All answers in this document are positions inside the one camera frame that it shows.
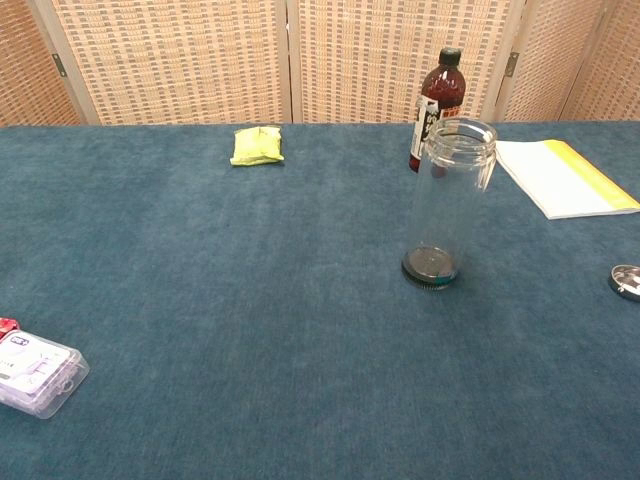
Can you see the silver metal jar lid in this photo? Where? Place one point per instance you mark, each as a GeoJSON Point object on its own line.
{"type": "Point", "coordinates": [626, 281]}

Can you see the woven folding screen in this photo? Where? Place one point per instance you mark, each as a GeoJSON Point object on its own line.
{"type": "Point", "coordinates": [200, 60]}

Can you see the small red object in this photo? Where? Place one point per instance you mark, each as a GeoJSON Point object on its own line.
{"type": "Point", "coordinates": [6, 326]}

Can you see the clear plastic jar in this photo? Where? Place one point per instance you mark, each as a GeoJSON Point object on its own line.
{"type": "Point", "coordinates": [452, 200]}

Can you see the white and yellow booklet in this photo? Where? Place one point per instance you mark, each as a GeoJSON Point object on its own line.
{"type": "Point", "coordinates": [560, 177]}

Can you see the dark drink bottle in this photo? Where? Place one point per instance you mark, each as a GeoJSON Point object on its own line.
{"type": "Point", "coordinates": [442, 85]}

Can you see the clear plastic box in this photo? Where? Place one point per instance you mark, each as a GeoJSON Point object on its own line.
{"type": "Point", "coordinates": [37, 372]}

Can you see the yellow-green packet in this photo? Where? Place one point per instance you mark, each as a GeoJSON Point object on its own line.
{"type": "Point", "coordinates": [257, 145]}

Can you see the blue table cloth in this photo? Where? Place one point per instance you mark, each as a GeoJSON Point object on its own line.
{"type": "Point", "coordinates": [250, 310]}

